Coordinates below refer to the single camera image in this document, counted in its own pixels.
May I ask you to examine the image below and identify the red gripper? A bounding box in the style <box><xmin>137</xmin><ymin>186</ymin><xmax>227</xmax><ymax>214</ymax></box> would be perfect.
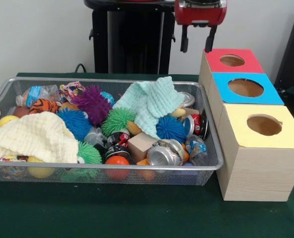
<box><xmin>175</xmin><ymin>0</ymin><xmax>227</xmax><ymax>53</ymax></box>

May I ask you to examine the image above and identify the crushed clear plastic bottle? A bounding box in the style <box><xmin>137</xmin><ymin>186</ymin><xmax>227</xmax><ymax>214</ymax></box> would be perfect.
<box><xmin>16</xmin><ymin>85</ymin><xmax>60</xmax><ymax>108</ymax></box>

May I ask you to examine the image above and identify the clear mesh bin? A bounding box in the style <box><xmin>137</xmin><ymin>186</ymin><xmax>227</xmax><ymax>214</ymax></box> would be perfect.
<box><xmin>0</xmin><ymin>77</ymin><xmax>224</xmax><ymax>186</ymax></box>

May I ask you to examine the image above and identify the wooden box with three holes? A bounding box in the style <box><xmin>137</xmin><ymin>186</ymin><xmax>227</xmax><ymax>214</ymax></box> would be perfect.
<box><xmin>198</xmin><ymin>48</ymin><xmax>294</xmax><ymax>202</ymax></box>

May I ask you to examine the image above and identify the mint green cloth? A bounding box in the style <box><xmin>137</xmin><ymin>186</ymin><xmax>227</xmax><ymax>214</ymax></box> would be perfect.
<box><xmin>112</xmin><ymin>76</ymin><xmax>185</xmax><ymax>139</ymax></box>

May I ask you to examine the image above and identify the blue spiky ball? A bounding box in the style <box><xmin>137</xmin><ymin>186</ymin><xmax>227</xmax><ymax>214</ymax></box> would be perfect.
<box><xmin>56</xmin><ymin>108</ymin><xmax>92</xmax><ymax>142</ymax></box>
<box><xmin>155</xmin><ymin>115</ymin><xmax>188</xmax><ymax>143</ymax></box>

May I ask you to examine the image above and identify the green spiky ball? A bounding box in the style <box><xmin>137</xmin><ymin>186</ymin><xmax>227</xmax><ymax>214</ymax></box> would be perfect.
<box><xmin>101</xmin><ymin>107</ymin><xmax>137</xmax><ymax>137</ymax></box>
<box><xmin>76</xmin><ymin>141</ymin><xmax>103</xmax><ymax>165</ymax></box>

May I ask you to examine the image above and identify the crushed silver can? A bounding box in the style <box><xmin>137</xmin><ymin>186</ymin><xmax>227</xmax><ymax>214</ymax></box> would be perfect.
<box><xmin>146</xmin><ymin>139</ymin><xmax>186</xmax><ymax>167</ymax></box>

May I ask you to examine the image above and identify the purple spiky ball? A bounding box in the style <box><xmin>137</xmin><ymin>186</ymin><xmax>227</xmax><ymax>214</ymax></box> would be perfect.
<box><xmin>71</xmin><ymin>85</ymin><xmax>113</xmax><ymax>126</ymax></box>

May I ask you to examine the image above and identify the orange red ball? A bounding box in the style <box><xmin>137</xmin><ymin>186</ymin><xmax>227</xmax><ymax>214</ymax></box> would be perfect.
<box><xmin>105</xmin><ymin>155</ymin><xmax>130</xmax><ymax>180</ymax></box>

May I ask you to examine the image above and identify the tiger striped toy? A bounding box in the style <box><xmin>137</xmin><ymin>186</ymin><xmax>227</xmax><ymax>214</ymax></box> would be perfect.
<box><xmin>28</xmin><ymin>98</ymin><xmax>60</xmax><ymax>115</ymax></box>

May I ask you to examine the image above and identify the dark green table cloth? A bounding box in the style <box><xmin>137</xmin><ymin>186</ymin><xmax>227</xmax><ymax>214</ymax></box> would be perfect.
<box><xmin>0</xmin><ymin>72</ymin><xmax>294</xmax><ymax>238</ymax></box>

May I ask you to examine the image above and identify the cream yellow cloth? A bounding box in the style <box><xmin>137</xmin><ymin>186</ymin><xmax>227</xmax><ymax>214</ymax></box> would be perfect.
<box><xmin>0</xmin><ymin>112</ymin><xmax>79</xmax><ymax>164</ymax></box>

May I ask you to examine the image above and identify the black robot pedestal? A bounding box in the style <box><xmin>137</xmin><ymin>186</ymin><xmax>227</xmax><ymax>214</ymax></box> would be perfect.
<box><xmin>84</xmin><ymin>0</ymin><xmax>177</xmax><ymax>75</ymax></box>

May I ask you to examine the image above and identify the black cable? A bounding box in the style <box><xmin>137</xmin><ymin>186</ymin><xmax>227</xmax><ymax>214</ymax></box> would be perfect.
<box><xmin>74</xmin><ymin>63</ymin><xmax>87</xmax><ymax>74</ymax></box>

